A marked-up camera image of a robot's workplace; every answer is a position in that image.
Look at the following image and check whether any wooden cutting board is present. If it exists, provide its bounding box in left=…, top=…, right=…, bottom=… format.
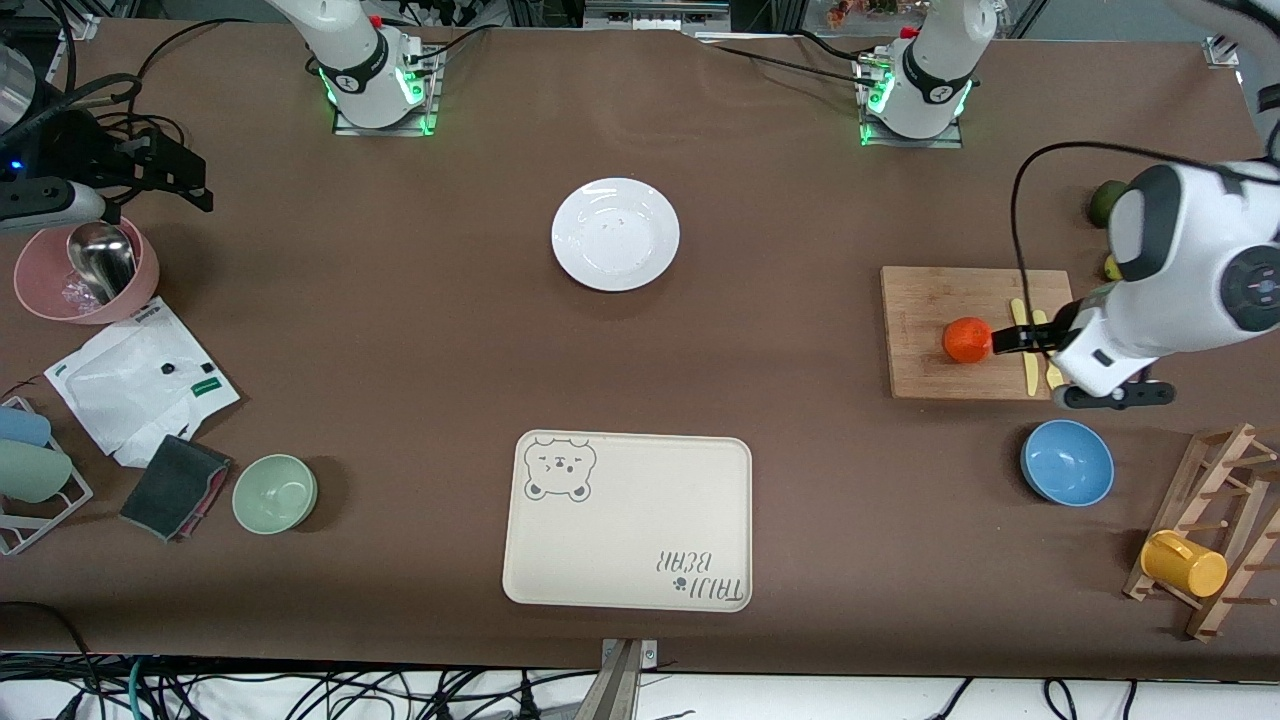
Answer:
left=880, top=265, right=1077, bottom=402

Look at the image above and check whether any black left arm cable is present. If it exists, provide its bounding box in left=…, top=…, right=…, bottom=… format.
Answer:
left=1010, top=140, right=1280, bottom=336

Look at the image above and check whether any orange fruit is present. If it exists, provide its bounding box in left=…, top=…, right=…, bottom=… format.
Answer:
left=943, top=317, right=996, bottom=365

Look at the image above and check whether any wooden cup rack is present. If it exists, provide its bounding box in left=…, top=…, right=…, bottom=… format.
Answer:
left=1122, top=422, right=1280, bottom=643

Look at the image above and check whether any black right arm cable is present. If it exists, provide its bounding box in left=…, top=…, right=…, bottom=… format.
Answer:
left=0, top=18, right=251, bottom=176

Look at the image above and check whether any black base cable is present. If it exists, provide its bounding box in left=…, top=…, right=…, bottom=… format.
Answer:
left=695, top=32, right=871, bottom=83

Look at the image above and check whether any pale green cup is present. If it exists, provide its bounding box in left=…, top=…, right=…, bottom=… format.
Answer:
left=0, top=439, right=74, bottom=504

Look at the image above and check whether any pink bowl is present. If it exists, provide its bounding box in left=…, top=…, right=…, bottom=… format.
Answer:
left=13, top=215, right=161, bottom=326

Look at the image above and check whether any yellow plastic knife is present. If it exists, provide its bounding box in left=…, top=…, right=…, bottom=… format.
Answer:
left=1010, top=298, right=1041, bottom=397

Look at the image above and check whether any light blue cup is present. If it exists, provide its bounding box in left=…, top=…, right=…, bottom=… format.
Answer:
left=0, top=406, right=53, bottom=449

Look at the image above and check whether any yellow mug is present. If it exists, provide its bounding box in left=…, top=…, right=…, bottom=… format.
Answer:
left=1140, top=530, right=1229, bottom=599

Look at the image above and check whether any dark green avocado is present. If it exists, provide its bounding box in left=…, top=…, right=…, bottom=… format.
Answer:
left=1088, top=180, right=1131, bottom=230

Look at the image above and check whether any white plastic bag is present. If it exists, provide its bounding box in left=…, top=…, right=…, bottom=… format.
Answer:
left=44, top=296, right=242, bottom=469

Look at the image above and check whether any blue bowl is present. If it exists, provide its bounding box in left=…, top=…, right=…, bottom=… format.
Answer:
left=1020, top=419, right=1116, bottom=508

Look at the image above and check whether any grey metal frame bar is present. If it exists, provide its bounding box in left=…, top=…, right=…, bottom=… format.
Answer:
left=583, top=0, right=733, bottom=33

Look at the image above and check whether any metal table edge bracket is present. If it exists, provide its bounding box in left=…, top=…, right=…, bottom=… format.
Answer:
left=598, top=638, right=661, bottom=720

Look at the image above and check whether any brown table cover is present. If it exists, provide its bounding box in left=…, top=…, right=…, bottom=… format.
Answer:
left=0, top=18, right=1280, bottom=683

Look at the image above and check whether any beige bear print tray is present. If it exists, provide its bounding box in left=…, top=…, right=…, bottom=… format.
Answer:
left=501, top=431, right=753, bottom=613

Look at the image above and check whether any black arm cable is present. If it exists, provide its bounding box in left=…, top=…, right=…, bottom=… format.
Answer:
left=1010, top=140, right=1280, bottom=336
left=0, top=18, right=251, bottom=176

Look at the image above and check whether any yellow plastic fork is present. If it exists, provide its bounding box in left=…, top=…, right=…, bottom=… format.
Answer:
left=1031, top=309, right=1067, bottom=393

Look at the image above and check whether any white wire cup holder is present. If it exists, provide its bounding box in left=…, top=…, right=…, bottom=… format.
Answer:
left=0, top=396, right=95, bottom=557

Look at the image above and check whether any dark grey folded cloth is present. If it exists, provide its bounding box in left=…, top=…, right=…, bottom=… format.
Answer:
left=118, top=434, right=234, bottom=543

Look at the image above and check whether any white round plate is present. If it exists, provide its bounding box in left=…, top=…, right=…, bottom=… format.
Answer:
left=551, top=177, right=681, bottom=293

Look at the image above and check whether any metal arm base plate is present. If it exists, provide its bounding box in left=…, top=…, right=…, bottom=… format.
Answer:
left=333, top=45, right=443, bottom=137
left=858, top=60, right=964, bottom=150

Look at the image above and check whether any pale green bowl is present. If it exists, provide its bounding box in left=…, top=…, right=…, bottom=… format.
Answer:
left=231, top=454, right=319, bottom=536

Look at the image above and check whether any metal scoop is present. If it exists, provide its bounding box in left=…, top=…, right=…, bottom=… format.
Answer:
left=66, top=223, right=139, bottom=304

